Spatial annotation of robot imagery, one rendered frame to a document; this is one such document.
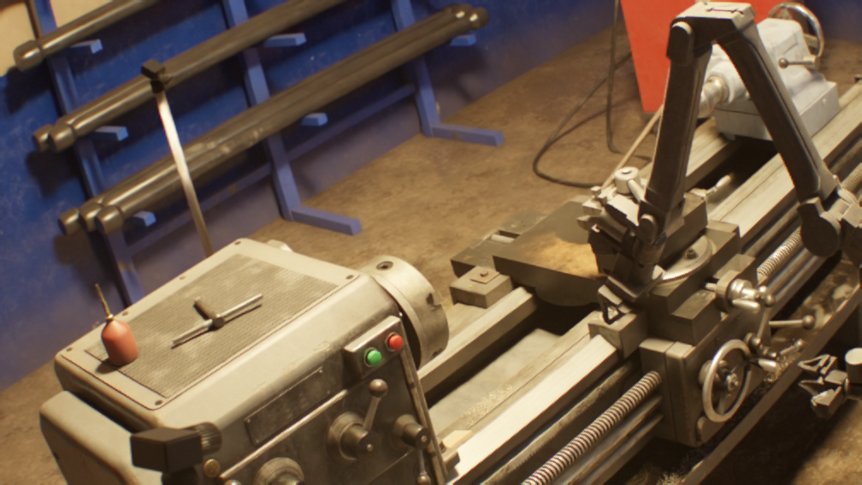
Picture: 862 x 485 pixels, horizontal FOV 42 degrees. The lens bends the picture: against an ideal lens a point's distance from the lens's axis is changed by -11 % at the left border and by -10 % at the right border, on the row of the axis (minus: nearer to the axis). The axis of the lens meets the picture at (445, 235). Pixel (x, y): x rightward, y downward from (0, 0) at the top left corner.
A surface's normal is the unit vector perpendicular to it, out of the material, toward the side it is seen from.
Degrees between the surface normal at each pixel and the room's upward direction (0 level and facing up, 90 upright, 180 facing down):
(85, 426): 0
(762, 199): 36
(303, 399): 90
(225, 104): 90
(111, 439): 0
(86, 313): 90
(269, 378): 45
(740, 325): 90
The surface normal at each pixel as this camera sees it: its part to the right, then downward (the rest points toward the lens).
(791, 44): 0.65, 0.04
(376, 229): -0.23, -0.87
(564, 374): 0.22, -0.62
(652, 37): -0.41, 0.48
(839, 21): -0.69, 0.45
